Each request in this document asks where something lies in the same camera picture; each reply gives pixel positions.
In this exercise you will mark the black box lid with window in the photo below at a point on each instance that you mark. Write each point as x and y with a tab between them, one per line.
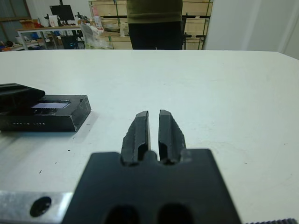
46	122

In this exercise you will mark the black office chair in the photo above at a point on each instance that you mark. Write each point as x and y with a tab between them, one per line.
70	43

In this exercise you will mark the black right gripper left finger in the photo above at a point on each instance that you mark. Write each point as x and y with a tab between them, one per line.
135	140

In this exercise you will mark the white printed carton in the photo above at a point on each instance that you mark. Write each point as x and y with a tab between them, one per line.
98	22

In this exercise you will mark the black computer monitor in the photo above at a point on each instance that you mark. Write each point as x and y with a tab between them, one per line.
61	12

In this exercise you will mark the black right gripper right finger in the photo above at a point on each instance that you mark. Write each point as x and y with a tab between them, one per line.
170	140

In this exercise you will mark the grey framed window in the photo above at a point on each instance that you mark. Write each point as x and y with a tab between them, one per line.
14	8

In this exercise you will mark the white and red carton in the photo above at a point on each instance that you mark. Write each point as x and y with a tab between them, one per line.
53	21

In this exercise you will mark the clear plastic bag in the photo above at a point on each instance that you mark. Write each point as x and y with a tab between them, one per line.
93	38

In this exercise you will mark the white-framed wooden top desk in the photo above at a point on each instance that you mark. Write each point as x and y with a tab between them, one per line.
46	27

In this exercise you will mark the orange cardboard box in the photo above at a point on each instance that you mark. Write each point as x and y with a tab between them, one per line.
29	23

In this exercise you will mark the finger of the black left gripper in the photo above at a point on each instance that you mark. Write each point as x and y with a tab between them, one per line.
16	95

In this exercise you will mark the person olive top black trousers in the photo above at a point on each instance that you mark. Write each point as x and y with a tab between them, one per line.
154	23

